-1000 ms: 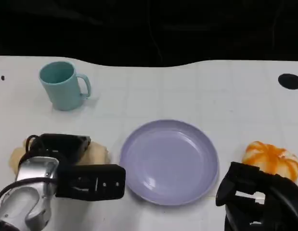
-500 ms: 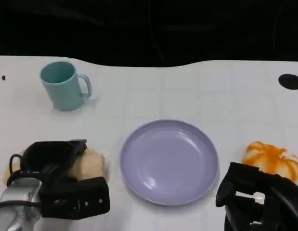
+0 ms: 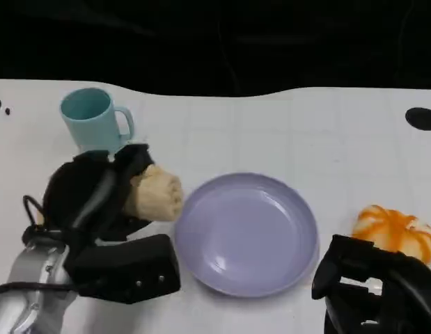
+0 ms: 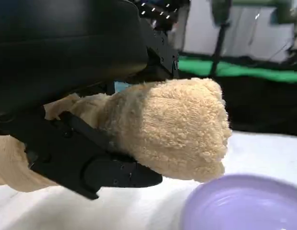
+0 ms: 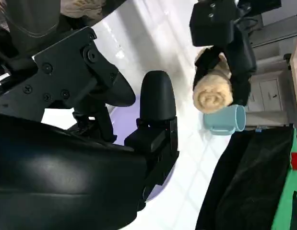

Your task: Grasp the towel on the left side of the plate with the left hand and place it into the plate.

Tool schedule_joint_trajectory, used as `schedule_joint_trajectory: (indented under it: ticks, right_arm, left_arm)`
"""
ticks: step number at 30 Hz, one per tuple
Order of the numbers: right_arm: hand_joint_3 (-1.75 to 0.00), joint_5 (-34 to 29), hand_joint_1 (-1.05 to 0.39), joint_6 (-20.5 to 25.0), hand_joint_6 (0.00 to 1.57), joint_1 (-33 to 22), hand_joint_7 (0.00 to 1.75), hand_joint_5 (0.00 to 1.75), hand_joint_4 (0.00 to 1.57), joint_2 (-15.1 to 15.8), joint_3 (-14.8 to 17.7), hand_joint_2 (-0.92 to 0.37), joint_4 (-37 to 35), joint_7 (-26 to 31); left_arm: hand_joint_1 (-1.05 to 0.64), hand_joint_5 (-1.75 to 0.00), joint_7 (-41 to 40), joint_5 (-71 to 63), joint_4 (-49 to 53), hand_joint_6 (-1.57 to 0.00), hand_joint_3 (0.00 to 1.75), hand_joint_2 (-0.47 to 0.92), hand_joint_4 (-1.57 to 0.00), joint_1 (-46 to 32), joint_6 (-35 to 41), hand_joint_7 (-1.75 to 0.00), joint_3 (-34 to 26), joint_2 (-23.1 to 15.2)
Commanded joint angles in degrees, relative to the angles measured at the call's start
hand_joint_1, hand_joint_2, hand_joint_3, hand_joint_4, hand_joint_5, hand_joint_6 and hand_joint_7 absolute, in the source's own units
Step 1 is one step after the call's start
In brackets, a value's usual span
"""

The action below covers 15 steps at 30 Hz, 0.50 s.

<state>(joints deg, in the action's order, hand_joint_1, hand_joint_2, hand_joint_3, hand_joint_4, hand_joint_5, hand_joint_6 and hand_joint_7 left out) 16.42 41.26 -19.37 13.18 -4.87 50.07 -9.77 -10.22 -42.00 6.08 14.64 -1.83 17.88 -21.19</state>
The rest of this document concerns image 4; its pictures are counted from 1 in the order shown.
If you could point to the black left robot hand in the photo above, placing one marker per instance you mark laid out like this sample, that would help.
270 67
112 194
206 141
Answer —
66 43

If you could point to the beige towel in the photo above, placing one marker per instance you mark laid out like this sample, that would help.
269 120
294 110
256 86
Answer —
181 124

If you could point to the black tripod stand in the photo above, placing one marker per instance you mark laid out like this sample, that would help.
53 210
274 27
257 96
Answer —
220 36

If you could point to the green cloth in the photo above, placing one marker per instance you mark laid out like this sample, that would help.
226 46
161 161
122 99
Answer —
246 72

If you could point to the black backdrop cloth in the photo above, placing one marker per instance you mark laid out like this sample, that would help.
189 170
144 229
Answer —
258 107

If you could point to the lilac plate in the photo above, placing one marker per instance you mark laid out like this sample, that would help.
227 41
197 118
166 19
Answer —
246 206

